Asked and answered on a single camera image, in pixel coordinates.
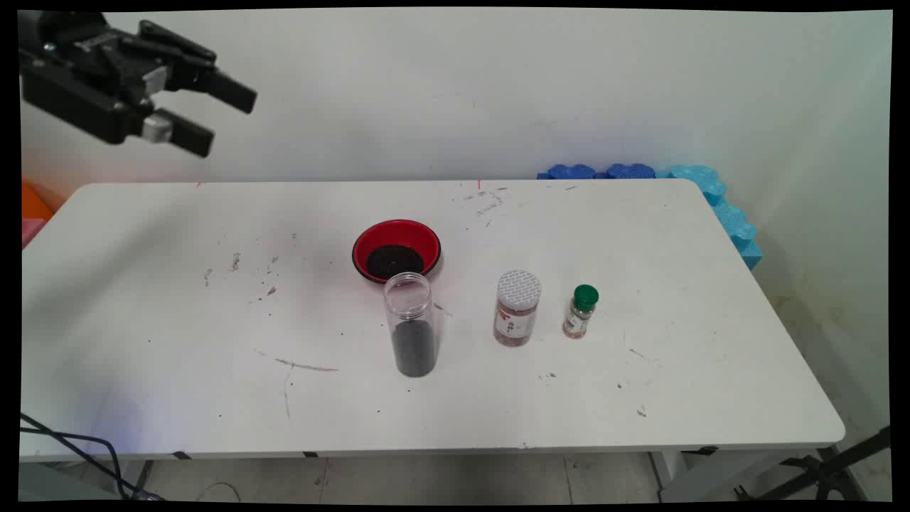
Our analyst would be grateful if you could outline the black two-finger gripper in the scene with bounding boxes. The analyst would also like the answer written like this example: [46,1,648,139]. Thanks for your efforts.
[20,11,258,159]

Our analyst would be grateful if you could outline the tall clear jar black grains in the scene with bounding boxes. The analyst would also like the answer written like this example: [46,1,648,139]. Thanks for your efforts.
[383,272,438,378]

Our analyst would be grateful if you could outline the orange foam piece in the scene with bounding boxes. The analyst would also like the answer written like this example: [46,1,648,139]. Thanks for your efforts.
[21,179,55,221]

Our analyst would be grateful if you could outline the red bowl with black grains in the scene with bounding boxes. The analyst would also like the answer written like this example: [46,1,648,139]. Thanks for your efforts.
[351,219,442,287]

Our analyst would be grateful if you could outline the brown-filled jar white patterned lid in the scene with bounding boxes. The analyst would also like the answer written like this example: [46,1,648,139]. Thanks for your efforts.
[493,270,542,348]

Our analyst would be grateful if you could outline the dark blue foam mat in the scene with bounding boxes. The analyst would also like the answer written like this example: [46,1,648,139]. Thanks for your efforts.
[537,163,656,181]

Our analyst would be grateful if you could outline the small spice bottle green cap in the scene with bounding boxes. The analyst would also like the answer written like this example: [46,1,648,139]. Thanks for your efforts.
[562,284,599,340]

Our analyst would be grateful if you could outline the light blue foam mat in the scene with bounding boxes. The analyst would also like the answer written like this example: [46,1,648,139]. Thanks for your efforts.
[655,165,764,271]

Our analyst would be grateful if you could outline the black tripod stand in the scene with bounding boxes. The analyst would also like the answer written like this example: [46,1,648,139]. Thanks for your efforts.
[736,425,891,502]

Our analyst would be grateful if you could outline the black floor cable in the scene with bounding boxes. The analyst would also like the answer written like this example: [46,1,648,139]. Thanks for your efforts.
[20,412,164,501]

